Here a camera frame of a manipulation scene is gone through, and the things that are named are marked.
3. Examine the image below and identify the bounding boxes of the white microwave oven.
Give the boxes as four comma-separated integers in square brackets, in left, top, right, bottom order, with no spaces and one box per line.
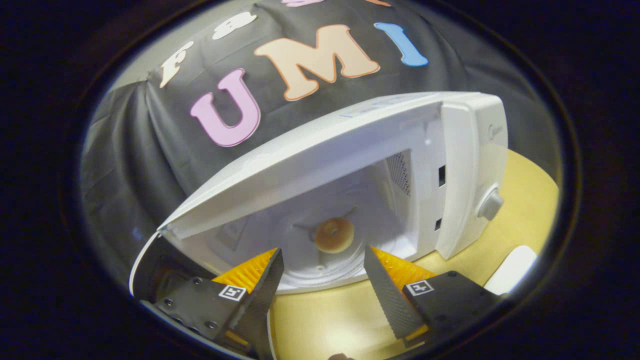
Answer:
[129,91,509,360]

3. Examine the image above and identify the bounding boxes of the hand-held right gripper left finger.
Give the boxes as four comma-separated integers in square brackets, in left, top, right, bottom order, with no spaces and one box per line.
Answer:
[152,248,285,358]

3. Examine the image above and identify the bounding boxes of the black backdrop cloth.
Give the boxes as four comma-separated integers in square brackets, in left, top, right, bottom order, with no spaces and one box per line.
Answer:
[80,0,556,286]

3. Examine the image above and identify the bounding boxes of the round brown bread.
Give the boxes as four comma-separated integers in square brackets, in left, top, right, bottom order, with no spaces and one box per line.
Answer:
[313,217,355,254]

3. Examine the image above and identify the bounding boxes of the white square plate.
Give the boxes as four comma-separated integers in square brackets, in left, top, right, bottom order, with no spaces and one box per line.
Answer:
[484,245,538,296]

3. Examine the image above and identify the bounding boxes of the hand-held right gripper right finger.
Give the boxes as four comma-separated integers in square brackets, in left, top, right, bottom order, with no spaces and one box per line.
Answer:
[363,245,503,348]

